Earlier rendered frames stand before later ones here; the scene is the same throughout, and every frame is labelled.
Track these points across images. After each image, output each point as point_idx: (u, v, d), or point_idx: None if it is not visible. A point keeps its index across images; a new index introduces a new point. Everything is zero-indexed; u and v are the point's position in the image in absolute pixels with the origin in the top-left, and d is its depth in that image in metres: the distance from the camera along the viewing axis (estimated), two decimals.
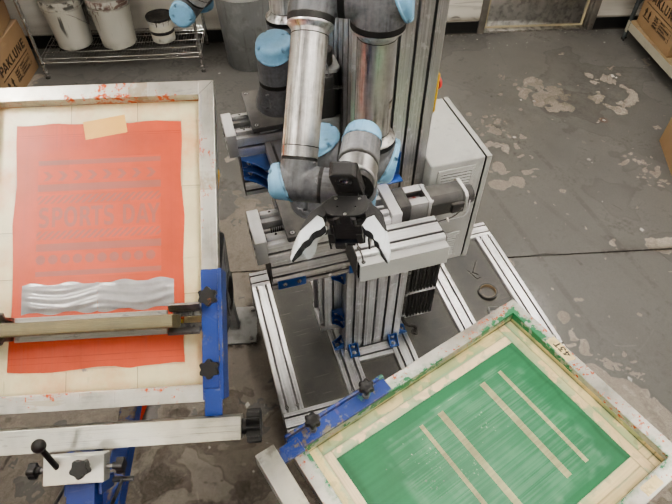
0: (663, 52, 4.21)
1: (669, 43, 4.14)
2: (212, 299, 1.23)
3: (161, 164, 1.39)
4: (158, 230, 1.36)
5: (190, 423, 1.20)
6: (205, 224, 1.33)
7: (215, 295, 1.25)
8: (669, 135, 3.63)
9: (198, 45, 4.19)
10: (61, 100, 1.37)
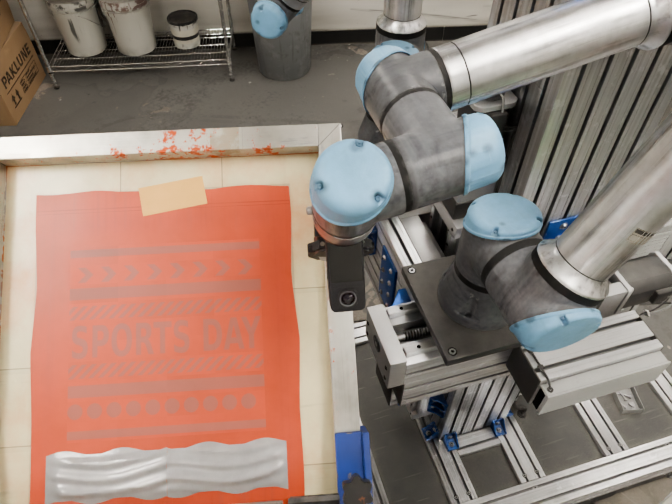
0: None
1: None
2: (367, 499, 0.74)
3: (260, 255, 0.89)
4: (259, 360, 0.86)
5: None
6: (337, 356, 0.84)
7: (369, 489, 0.75)
8: None
9: (227, 51, 3.70)
10: (106, 155, 0.88)
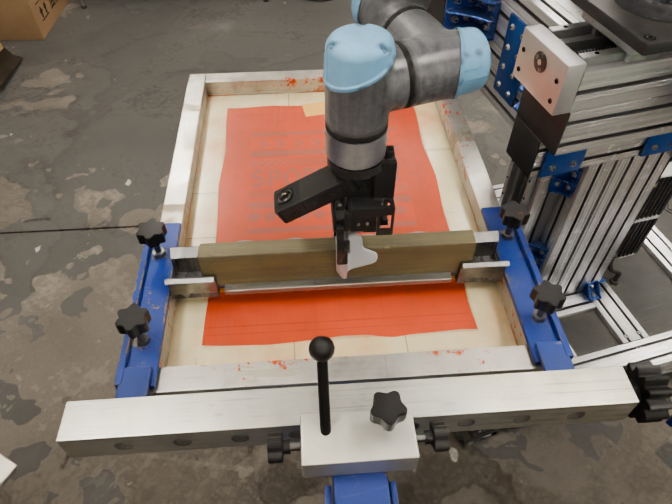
0: None
1: None
2: (525, 213, 0.85)
3: (396, 133, 1.15)
4: (405, 187, 1.04)
5: (540, 377, 0.68)
6: (472, 170, 1.02)
7: (524, 214, 0.86)
8: None
9: None
10: (282, 80, 1.23)
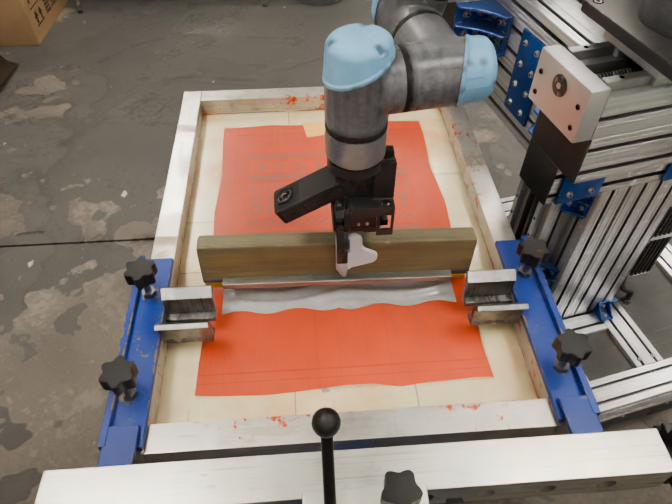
0: None
1: None
2: (544, 251, 0.78)
3: (403, 156, 1.09)
4: (413, 215, 0.98)
5: (566, 441, 0.62)
6: (484, 197, 0.96)
7: (543, 251, 0.80)
8: None
9: None
10: (282, 98, 1.17)
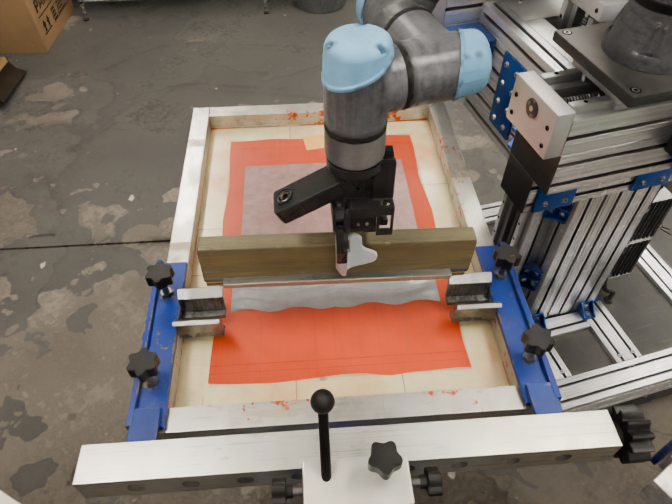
0: None
1: None
2: (517, 256, 0.88)
3: None
4: None
5: (529, 420, 0.72)
6: (467, 207, 1.06)
7: (516, 256, 0.90)
8: None
9: None
10: (284, 114, 1.27)
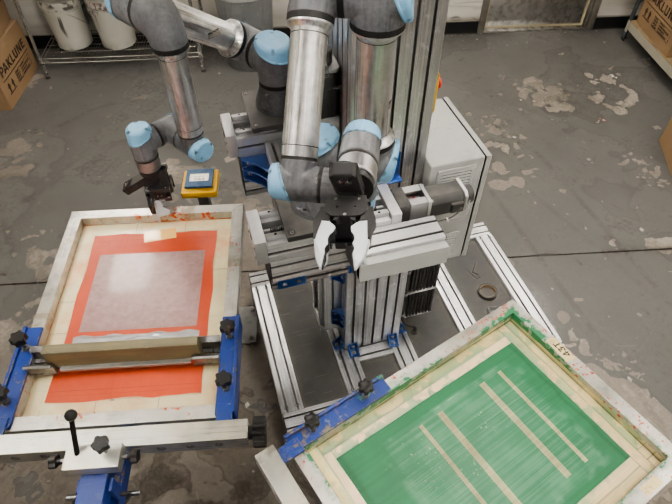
0: (663, 52, 4.21)
1: (669, 43, 4.14)
2: (231, 326, 1.50)
3: (198, 256, 1.80)
4: None
5: (202, 424, 1.33)
6: (229, 288, 1.67)
7: (233, 326, 1.51)
8: (669, 135, 3.63)
9: (198, 45, 4.19)
10: (132, 216, 1.88)
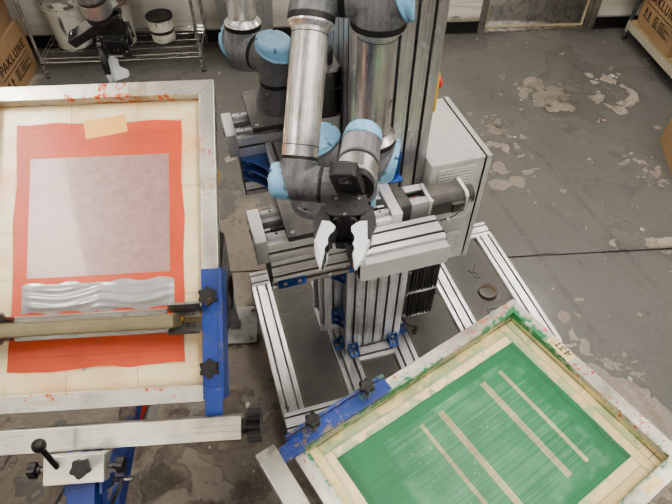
0: (663, 52, 4.21)
1: (669, 43, 4.14)
2: (212, 298, 1.23)
3: (161, 164, 1.39)
4: None
5: (190, 423, 1.20)
6: (205, 223, 1.33)
7: (215, 294, 1.24)
8: (669, 135, 3.63)
9: (198, 45, 4.19)
10: (61, 99, 1.37)
